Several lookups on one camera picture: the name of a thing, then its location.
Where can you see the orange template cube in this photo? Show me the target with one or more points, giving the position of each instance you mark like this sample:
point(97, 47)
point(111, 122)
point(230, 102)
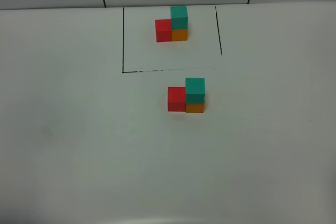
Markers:
point(180, 35)

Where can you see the red template cube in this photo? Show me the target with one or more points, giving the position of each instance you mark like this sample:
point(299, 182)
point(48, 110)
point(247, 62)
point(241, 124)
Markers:
point(163, 29)

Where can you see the teal template cube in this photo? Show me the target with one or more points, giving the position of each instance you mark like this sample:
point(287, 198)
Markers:
point(179, 17)

